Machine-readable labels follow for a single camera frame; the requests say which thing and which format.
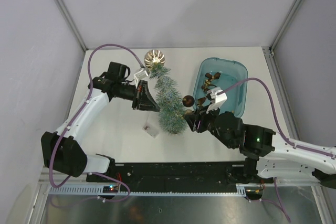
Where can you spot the grey slotted cable duct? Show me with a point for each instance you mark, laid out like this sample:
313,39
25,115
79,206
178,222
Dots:
106,190

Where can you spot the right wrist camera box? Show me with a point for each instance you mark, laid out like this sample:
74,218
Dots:
217,98

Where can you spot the right aluminium frame post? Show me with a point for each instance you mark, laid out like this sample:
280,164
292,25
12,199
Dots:
286,23

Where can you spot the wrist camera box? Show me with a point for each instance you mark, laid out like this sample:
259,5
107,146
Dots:
140,74
217,98

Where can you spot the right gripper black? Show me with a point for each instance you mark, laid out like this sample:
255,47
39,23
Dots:
193,119

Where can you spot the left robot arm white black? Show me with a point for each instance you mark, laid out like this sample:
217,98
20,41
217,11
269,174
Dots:
62,150

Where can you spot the blue plastic tub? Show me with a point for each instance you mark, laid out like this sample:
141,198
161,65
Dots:
232,72

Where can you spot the dark red bauble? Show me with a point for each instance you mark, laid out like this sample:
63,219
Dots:
188,101

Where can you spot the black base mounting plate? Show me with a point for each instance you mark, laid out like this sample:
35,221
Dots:
182,177

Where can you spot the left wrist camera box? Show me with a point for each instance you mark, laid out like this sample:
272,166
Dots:
140,74

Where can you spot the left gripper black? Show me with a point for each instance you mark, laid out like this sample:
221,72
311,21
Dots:
144,101

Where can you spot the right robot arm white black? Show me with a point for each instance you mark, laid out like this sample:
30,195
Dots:
256,141

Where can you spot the large silver ribbed bauble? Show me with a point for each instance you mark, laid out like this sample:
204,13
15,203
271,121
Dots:
154,57

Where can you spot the aluminium frame post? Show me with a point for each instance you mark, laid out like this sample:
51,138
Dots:
286,23
71,23

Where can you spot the small frosted christmas tree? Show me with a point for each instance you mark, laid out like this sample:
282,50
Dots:
169,100

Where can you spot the clear plastic packet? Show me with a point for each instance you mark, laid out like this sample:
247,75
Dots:
151,130

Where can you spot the left aluminium frame post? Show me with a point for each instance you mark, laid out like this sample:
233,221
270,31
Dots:
71,23

